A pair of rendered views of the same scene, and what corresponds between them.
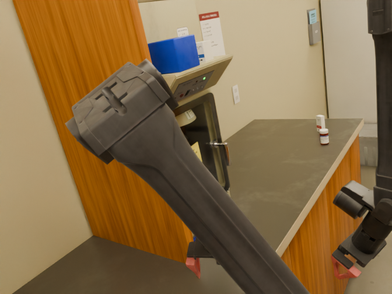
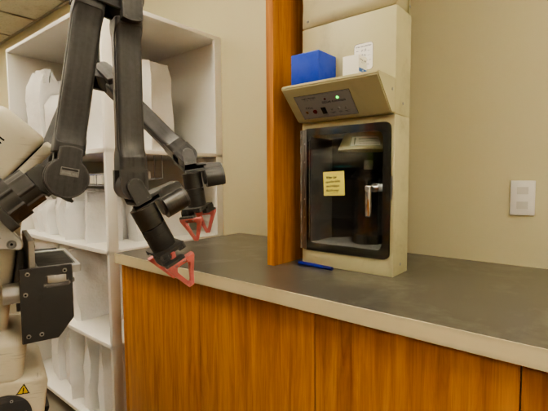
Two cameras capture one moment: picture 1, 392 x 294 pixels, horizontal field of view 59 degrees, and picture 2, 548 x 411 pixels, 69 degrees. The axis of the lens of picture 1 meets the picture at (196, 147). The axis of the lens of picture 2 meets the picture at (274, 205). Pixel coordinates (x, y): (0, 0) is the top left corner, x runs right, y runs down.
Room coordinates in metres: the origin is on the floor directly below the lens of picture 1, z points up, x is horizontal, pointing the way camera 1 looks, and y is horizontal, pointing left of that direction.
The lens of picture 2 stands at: (0.92, -1.24, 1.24)
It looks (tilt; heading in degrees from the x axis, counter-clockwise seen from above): 4 degrees down; 90
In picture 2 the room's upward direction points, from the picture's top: straight up
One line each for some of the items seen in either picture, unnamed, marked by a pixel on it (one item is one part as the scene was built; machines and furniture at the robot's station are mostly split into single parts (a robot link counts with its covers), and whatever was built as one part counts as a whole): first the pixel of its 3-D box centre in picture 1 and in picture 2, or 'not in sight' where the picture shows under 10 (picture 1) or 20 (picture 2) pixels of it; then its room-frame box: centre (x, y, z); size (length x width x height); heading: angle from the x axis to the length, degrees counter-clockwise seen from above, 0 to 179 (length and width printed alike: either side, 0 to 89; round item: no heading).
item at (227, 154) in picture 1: (223, 153); (370, 200); (1.19, -0.09, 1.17); 0.05 x 0.03 x 0.10; 51
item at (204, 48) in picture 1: (201, 51); (355, 68); (1.14, -0.08, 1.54); 0.05 x 0.05 x 0.06; 52
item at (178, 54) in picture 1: (174, 54); (313, 71); (1.03, 0.01, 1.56); 0.10 x 0.10 x 0.09; 51
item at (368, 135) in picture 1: (357, 144); not in sight; (3.28, -1.65, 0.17); 0.60 x 0.42 x 0.33; 49
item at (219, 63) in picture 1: (195, 80); (335, 99); (1.09, -0.04, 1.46); 0.32 x 0.11 x 0.10; 141
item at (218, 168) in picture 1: (199, 158); (342, 190); (1.12, 0.00, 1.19); 0.30 x 0.01 x 0.40; 141
